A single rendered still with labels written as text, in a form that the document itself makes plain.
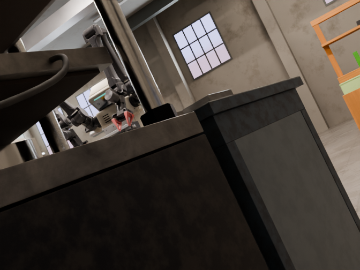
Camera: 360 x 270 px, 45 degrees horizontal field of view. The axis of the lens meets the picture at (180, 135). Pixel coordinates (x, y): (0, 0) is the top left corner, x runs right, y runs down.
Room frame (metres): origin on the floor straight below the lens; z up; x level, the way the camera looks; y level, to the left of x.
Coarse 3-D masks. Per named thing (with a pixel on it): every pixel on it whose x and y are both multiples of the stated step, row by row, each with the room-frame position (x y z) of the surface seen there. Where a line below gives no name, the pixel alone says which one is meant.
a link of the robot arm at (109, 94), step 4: (124, 88) 2.44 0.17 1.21; (108, 92) 2.37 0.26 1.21; (112, 92) 2.35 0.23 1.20; (116, 92) 2.41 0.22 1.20; (120, 92) 2.43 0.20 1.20; (124, 92) 2.44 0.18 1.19; (104, 96) 2.37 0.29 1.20; (108, 96) 2.36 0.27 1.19; (112, 96) 2.35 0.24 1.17; (116, 96) 2.37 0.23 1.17; (108, 100) 2.36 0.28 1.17; (112, 100) 2.37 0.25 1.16; (116, 100) 2.38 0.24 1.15
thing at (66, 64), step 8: (56, 56) 0.95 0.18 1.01; (64, 56) 0.92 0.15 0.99; (64, 64) 0.89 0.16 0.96; (64, 72) 0.88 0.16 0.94; (48, 80) 0.83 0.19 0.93; (56, 80) 0.85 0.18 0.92; (32, 88) 0.80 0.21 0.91; (40, 88) 0.81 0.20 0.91; (16, 96) 0.77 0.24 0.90; (24, 96) 0.78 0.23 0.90; (0, 104) 0.74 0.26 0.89; (8, 104) 0.75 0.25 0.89
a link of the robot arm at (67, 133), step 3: (66, 120) 2.46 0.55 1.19; (69, 120) 2.48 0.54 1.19; (69, 123) 2.47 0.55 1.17; (69, 126) 2.46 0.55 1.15; (63, 129) 2.41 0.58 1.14; (66, 129) 2.47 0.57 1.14; (63, 132) 2.39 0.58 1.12; (66, 132) 2.39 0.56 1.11; (69, 132) 2.42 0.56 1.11; (66, 135) 2.39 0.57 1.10; (69, 135) 2.40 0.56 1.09; (72, 135) 2.44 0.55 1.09; (66, 138) 2.39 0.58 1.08; (69, 138) 2.41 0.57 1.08
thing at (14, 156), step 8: (8, 144) 1.35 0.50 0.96; (16, 144) 1.37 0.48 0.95; (24, 144) 1.39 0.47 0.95; (32, 144) 1.41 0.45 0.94; (0, 152) 1.32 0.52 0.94; (8, 152) 1.34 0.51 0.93; (16, 152) 1.36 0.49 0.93; (24, 152) 1.38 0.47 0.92; (32, 152) 1.40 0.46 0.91; (40, 152) 1.42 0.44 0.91; (0, 160) 1.31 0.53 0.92; (8, 160) 1.33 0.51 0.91; (16, 160) 1.35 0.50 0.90; (24, 160) 1.37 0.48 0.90; (0, 168) 1.30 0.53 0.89
